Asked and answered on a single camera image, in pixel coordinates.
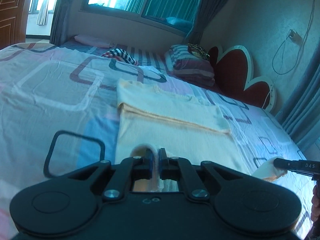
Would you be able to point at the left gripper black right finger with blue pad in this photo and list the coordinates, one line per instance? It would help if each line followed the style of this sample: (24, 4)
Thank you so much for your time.
(197, 182)

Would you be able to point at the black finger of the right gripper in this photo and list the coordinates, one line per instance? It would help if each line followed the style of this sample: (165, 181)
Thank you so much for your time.
(303, 167)

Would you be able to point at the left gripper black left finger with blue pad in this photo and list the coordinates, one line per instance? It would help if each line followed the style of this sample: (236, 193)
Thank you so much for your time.
(113, 182)

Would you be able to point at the cream knitted sweater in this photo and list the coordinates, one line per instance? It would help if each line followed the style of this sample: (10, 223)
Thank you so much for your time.
(186, 127)

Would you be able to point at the person's hand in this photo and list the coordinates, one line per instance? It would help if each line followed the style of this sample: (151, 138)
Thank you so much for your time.
(315, 210)

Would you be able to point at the grey curtain at right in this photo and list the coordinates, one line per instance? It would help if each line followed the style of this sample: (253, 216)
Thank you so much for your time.
(299, 115)

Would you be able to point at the pastel patterned bed quilt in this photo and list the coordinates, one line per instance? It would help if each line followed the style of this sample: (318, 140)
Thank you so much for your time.
(59, 111)

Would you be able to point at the red heart-shaped headboard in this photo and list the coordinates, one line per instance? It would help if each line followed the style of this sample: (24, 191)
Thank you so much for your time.
(234, 77)

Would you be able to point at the striped purple pillow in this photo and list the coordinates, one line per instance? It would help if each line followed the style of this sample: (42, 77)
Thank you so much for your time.
(182, 63)

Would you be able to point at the red black striped garment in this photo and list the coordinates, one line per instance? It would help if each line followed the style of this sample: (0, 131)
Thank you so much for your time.
(120, 55)

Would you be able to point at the striped bed sheet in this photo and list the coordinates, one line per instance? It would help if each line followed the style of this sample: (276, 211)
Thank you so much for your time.
(163, 63)

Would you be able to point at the gold patterned item on pillow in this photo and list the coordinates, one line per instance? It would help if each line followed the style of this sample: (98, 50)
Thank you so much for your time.
(198, 51)

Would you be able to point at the grey curtain by door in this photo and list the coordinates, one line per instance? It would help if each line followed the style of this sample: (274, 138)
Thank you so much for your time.
(59, 23)

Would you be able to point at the grey window curtain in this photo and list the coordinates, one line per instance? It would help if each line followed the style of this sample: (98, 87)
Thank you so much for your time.
(205, 12)

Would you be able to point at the brown wooden door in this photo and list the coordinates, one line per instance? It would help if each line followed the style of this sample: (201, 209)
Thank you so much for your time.
(14, 14)

